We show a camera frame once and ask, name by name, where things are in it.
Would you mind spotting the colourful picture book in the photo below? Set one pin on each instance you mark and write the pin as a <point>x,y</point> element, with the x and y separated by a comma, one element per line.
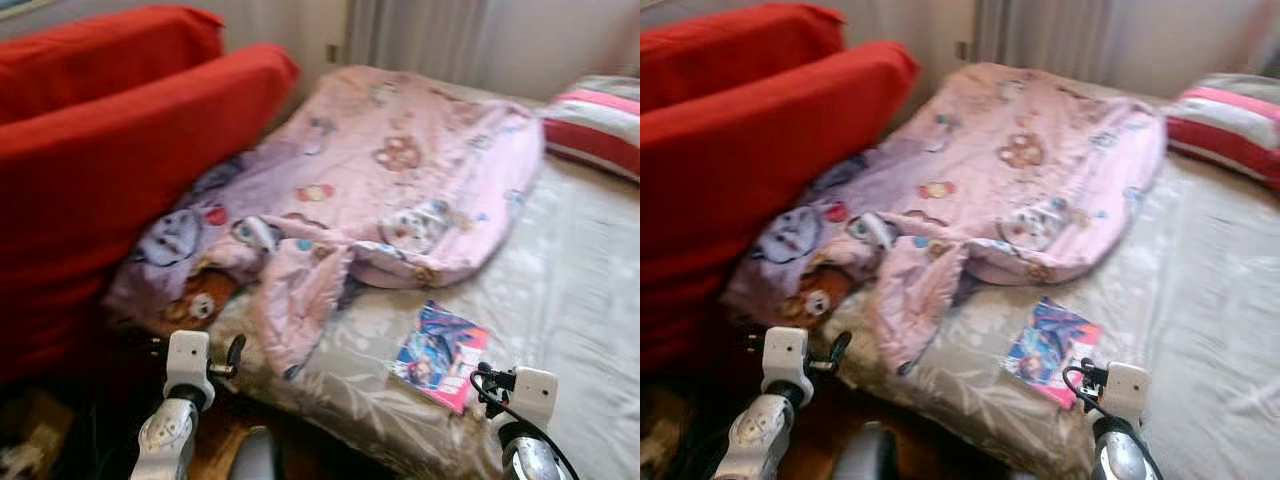
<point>1050,350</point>
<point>440,355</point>

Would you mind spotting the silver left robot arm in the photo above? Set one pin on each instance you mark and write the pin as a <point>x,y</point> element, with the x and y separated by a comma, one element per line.
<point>165,440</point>
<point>755,440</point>

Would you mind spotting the silver left robot leg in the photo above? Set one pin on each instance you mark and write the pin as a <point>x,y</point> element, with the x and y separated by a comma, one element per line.
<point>258,458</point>
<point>862,455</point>

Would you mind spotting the bed with beige sheet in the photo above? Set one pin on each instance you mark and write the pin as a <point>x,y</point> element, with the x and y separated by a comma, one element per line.
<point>560,280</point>
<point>1200,300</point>

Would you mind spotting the red folded foam cushion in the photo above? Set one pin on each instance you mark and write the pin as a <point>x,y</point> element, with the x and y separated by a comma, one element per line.
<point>120,150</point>
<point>760,150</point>

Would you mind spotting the pink cartoon print blanket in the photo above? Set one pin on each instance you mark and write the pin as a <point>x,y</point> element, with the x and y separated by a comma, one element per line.
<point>400,150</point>
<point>1020,150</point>

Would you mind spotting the striped red blue bolster pillow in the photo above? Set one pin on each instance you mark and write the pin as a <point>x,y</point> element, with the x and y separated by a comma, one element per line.
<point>1230,125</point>
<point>600,120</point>

